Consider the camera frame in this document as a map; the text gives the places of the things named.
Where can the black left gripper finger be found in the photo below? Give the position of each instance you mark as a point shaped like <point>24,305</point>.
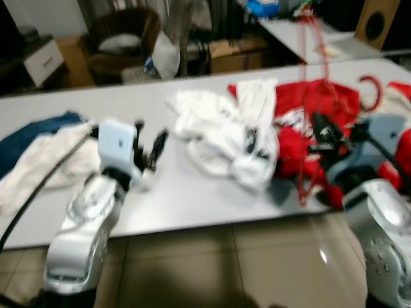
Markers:
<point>140,133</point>
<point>159,146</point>

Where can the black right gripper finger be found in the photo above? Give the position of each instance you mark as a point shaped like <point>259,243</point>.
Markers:
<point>322,123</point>
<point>321,149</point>

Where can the plain cream white shirt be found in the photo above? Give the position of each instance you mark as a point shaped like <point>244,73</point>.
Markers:
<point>38,173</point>

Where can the red garment with white print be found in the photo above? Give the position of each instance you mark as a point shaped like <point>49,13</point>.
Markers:
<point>289,154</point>

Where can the white garment with black print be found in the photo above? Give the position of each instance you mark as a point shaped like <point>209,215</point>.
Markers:
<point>218,135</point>

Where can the cream garment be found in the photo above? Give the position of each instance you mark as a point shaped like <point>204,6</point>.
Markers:
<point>397,106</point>

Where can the white remote control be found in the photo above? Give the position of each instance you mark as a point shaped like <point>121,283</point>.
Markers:
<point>331,50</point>

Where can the white pillow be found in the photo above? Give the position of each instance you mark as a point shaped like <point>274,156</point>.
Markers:
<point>166,58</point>

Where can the plain red garment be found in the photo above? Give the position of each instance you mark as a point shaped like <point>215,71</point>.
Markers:
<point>401,88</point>

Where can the grey cushion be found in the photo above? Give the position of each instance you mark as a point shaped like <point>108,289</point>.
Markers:
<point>121,43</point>

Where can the tall brown cardboard box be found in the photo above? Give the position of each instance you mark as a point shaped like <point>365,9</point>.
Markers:
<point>74,61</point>

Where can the open brown cardboard box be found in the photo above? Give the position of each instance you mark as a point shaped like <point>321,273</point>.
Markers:
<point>237,58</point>

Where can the blue denim garment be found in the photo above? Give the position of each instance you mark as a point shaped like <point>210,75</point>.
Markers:
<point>32,131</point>

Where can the brown patterned curtain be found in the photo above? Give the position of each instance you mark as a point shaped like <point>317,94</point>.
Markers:
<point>176,25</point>

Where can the wooden loudspeaker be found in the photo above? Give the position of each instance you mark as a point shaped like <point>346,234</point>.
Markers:
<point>376,22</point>

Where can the dark brown armchair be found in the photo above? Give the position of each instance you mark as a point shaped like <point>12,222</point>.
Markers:
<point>128,19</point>

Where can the white drawer unit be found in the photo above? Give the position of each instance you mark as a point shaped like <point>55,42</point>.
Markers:
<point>43,61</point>

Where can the blue plastic item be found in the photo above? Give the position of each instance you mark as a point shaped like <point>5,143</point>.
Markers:
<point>263,8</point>

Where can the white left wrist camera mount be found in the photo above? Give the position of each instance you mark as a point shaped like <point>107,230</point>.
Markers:
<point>117,144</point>

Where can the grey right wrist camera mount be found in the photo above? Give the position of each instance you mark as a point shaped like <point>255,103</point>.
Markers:
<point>372,157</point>

